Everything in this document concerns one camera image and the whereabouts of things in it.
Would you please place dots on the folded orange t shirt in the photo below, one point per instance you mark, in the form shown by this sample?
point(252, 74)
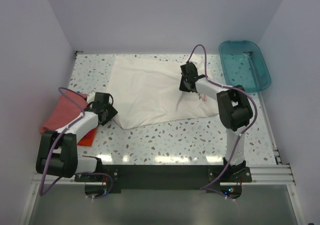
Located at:
point(88, 139)

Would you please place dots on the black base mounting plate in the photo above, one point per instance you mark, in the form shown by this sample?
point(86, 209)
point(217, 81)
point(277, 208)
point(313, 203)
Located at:
point(99, 183)

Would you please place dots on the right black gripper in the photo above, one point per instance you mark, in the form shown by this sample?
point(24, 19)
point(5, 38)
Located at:
point(181, 87)

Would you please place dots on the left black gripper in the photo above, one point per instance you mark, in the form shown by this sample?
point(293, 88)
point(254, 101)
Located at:
point(112, 112)

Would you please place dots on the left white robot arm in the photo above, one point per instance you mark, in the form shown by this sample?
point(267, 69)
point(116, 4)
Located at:
point(58, 149)

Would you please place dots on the aluminium frame rail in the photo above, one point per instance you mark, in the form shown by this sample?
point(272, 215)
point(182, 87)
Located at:
point(275, 172)

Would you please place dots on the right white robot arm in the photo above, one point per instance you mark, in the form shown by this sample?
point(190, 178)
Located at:
point(234, 110)

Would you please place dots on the folded pink t shirt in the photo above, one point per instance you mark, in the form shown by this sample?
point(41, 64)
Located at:
point(65, 111)

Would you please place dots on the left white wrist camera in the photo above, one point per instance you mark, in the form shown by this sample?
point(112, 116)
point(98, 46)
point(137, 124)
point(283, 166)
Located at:
point(90, 96)

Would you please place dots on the white t shirt red print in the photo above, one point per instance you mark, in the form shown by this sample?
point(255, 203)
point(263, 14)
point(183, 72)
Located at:
point(146, 92)

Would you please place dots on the teal plastic basket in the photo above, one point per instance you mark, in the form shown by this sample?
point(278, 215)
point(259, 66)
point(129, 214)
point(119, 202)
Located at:
point(243, 64)

